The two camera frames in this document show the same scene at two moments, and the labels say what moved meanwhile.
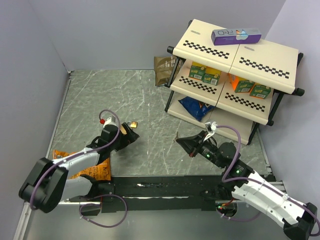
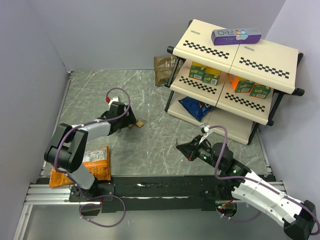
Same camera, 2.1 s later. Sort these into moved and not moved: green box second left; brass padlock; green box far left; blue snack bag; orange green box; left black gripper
Moved: left black gripper; brass padlock
Not moved: orange green box; green box far left; blue snack bag; green box second left
